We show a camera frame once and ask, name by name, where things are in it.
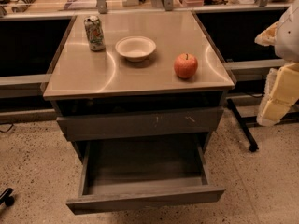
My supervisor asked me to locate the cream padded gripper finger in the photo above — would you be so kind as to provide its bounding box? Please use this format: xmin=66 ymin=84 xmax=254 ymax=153
xmin=256 ymin=63 xmax=299 ymax=126
xmin=254 ymin=21 xmax=278 ymax=46

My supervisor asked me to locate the red apple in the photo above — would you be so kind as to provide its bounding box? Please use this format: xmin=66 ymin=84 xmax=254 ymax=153
xmin=174 ymin=53 xmax=198 ymax=79

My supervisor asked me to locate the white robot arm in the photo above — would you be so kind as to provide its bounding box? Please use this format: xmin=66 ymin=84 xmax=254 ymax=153
xmin=254 ymin=0 xmax=299 ymax=126

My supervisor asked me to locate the grey metal drawer cabinet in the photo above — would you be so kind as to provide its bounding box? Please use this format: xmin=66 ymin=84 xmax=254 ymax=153
xmin=44 ymin=11 xmax=234 ymax=156

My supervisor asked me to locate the open middle drawer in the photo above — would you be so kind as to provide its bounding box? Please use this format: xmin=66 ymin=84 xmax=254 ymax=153
xmin=66 ymin=134 xmax=224 ymax=215

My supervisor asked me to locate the closed top drawer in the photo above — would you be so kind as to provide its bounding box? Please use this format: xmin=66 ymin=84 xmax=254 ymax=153
xmin=57 ymin=107 xmax=223 ymax=142

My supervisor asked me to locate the white paper bowl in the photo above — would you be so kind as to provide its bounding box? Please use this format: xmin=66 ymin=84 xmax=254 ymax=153
xmin=115 ymin=36 xmax=156 ymax=62

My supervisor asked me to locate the green white soda can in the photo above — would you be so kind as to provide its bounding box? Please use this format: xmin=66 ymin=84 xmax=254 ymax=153
xmin=84 ymin=15 xmax=106 ymax=51

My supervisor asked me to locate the black chair caster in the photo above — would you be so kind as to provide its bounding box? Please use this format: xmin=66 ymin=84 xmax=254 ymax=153
xmin=0 ymin=188 xmax=15 ymax=206

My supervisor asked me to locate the black table leg frame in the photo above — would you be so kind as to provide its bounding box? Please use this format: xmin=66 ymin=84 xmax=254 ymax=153
xmin=227 ymin=99 xmax=299 ymax=152

